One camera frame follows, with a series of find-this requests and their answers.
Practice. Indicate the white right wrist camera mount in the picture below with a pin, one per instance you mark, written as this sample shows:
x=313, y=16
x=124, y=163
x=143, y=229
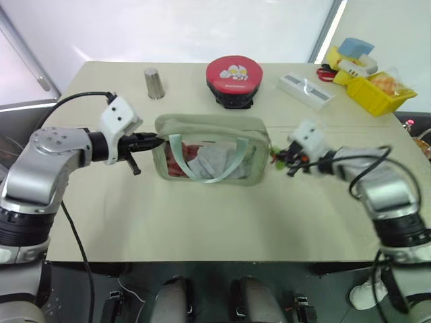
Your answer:
x=309, y=134

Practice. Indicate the dark grey rounded shape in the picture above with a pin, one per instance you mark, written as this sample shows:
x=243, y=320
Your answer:
x=256, y=299
x=171, y=299

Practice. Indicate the white plastic device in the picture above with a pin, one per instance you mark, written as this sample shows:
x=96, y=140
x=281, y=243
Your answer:
x=360, y=65

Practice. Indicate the steel cup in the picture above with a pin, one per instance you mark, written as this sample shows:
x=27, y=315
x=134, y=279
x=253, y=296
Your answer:
x=154, y=84

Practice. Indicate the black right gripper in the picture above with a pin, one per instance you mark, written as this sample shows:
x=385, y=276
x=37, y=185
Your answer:
x=296, y=158

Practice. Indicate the blue sponge block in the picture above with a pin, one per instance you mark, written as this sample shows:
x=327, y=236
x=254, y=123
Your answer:
x=355, y=47

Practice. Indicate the red black round case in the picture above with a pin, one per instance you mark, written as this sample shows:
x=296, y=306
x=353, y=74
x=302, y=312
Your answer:
x=234, y=75

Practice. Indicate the green clear zip pouch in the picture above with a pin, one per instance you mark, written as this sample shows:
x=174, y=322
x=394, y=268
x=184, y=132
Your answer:
x=208, y=122

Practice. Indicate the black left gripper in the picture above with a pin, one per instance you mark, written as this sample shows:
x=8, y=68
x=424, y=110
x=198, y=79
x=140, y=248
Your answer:
x=127, y=145

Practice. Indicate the yellow sponge block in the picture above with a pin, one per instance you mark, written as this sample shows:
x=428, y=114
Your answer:
x=333, y=55

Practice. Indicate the clear bottle pink cap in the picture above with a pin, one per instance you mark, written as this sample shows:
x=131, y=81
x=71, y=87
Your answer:
x=409, y=125

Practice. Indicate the orange snack bag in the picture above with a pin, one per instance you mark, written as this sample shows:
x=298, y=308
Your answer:
x=387, y=82

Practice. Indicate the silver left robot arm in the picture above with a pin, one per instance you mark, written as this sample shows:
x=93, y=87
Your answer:
x=43, y=161

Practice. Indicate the white crumpled object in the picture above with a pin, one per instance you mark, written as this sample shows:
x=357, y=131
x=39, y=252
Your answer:
x=365, y=296

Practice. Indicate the yellow plastic bin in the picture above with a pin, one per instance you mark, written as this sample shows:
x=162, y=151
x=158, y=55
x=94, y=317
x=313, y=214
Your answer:
x=373, y=99

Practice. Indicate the white box in clear wrap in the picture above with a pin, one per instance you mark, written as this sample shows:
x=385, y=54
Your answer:
x=304, y=89

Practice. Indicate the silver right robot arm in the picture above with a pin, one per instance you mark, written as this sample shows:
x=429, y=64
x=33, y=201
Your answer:
x=387, y=191

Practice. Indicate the black bracket with red mark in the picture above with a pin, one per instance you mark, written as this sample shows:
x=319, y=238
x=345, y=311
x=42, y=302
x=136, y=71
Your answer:
x=112, y=307
x=304, y=309

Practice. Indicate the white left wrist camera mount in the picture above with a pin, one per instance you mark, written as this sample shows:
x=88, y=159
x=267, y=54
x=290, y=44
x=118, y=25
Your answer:
x=118, y=114

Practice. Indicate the grey cloth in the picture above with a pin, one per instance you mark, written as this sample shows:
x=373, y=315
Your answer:
x=208, y=163

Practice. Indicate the red cloth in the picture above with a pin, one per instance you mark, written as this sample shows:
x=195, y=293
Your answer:
x=175, y=165

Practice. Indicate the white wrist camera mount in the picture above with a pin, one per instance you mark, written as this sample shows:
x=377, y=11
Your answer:
x=118, y=114
x=309, y=134

